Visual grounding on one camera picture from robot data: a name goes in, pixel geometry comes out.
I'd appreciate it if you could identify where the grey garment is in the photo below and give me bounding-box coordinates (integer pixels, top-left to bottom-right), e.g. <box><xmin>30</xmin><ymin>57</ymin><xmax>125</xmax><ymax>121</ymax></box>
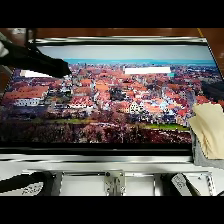
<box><xmin>190</xmin><ymin>130</ymin><xmax>224</xmax><ymax>171</ymax></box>

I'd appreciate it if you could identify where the cream garment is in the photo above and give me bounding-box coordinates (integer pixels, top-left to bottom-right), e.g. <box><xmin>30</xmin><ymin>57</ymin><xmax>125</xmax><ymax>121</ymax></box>
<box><xmin>188</xmin><ymin>102</ymin><xmax>224</xmax><ymax>161</ymax></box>

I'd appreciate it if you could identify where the silver frame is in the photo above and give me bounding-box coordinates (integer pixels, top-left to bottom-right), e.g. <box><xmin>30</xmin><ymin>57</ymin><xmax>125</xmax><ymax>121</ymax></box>
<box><xmin>0</xmin><ymin>35</ymin><xmax>224</xmax><ymax>197</ymax></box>

